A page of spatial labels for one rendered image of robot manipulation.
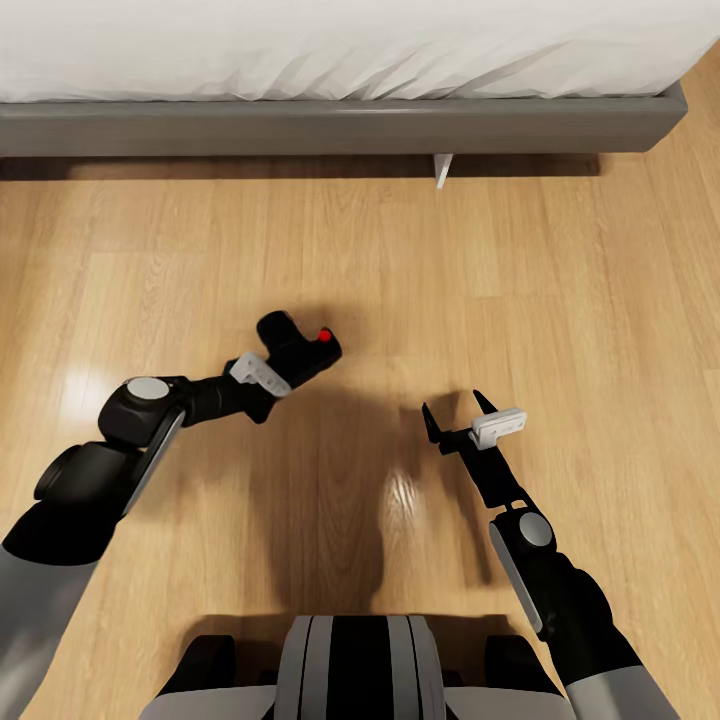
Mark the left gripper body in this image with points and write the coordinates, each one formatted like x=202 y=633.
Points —
x=235 y=396

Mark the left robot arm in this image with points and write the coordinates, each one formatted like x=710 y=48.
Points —
x=49 y=557

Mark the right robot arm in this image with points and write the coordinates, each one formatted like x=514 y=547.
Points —
x=600 y=671

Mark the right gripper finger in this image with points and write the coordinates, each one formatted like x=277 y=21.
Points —
x=486 y=406
x=434 y=433

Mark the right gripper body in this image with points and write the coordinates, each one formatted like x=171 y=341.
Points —
x=478 y=463

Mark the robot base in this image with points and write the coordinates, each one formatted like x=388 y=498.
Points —
x=518 y=687

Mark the digital camera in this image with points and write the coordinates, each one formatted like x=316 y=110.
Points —
x=291 y=356

